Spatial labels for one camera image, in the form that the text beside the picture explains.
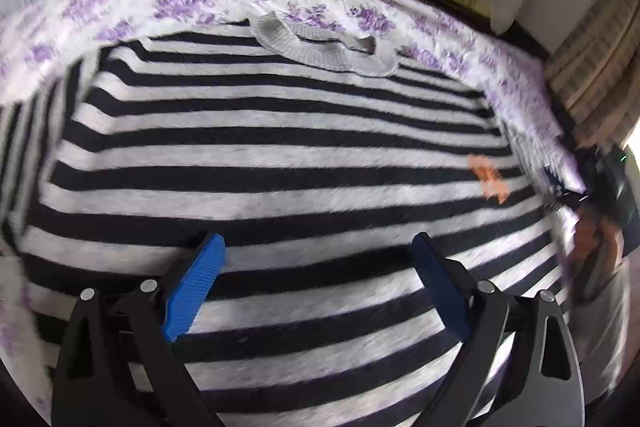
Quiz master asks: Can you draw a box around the purple floral bed sheet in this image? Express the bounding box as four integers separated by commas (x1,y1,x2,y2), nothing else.
1,0,561,207

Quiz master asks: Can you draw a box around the black white striped sweater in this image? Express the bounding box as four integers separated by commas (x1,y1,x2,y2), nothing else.
1,23,565,426

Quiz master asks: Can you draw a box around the plaid beige curtain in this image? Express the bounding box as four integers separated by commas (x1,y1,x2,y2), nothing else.
544,0,639,148

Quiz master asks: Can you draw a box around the person right hand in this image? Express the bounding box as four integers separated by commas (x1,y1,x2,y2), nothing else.
570,212,624,277

